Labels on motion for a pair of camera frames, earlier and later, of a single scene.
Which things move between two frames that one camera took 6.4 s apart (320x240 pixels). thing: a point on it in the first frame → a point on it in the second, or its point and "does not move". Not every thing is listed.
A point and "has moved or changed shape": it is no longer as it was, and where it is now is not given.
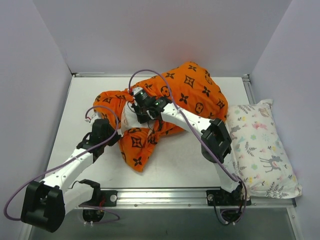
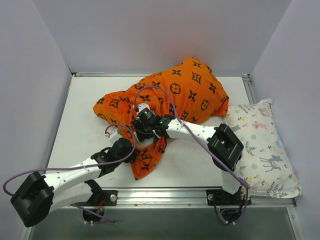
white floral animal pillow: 261,162 does not move
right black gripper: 139,110 → 139,130
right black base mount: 221,197 does not move
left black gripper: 110,132 → 127,147
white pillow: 130,119 → 145,143
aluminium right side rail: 248,89 does not move
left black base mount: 102,198 does not move
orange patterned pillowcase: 189,86 has moved or changed shape
